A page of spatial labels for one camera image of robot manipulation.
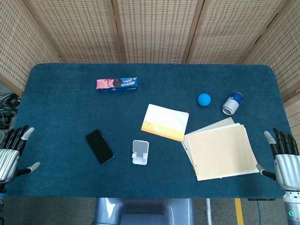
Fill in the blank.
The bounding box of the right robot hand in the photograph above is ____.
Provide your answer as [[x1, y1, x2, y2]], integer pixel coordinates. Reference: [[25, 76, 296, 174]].
[[255, 127, 300, 190]]

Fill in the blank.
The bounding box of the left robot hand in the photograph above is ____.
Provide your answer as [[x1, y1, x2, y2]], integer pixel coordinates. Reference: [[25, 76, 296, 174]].
[[0, 124, 41, 185]]

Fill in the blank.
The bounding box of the black smartphone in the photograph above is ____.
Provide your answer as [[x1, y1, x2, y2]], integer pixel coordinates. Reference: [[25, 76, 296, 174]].
[[85, 128, 115, 165]]

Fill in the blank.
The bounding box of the beige spiral notebook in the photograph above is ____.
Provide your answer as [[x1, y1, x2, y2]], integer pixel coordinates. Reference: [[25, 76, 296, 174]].
[[182, 117, 261, 182]]

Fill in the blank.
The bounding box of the white phone stand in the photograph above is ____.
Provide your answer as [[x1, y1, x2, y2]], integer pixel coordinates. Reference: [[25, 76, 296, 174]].
[[132, 140, 150, 165]]

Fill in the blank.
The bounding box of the dark blue table mat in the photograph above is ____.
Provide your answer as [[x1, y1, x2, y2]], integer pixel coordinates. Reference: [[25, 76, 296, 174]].
[[0, 63, 295, 199]]

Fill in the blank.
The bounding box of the blue and silver soda can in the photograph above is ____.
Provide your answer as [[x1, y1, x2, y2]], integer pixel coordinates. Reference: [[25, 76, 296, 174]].
[[221, 91, 244, 116]]

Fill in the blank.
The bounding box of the white table leg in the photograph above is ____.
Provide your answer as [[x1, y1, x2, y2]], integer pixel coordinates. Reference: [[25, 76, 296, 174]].
[[205, 198, 213, 225]]

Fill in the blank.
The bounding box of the blue ball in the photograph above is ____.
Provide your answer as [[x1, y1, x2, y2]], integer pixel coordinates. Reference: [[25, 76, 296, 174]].
[[197, 93, 211, 106]]

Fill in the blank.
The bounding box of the white and orange booklet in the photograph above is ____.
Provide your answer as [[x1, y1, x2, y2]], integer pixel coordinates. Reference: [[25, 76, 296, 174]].
[[141, 104, 190, 143]]

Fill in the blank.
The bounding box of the cookie box pink and blue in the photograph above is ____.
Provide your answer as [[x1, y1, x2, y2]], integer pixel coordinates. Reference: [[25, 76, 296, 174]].
[[96, 75, 138, 94]]

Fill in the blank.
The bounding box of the grey-blue robot torso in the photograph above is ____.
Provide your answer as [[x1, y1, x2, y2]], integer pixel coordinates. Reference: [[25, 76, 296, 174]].
[[91, 198, 195, 225]]

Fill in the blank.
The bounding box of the woven bamboo folding screen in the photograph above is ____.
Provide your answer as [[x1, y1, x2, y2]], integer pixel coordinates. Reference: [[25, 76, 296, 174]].
[[0, 0, 300, 138]]

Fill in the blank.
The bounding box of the black cables and power adapter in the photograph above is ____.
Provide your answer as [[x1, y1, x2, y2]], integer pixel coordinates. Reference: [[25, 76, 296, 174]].
[[0, 92, 22, 129]]

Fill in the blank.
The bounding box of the blue cable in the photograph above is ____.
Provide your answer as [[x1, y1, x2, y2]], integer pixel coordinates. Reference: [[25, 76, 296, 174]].
[[255, 200, 263, 225]]

